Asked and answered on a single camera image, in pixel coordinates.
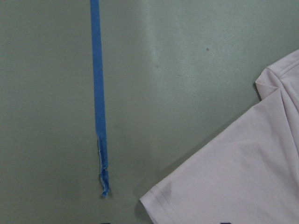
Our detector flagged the pink Snoopy t-shirt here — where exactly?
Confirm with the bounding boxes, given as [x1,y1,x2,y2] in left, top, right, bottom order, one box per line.
[141,51,299,224]

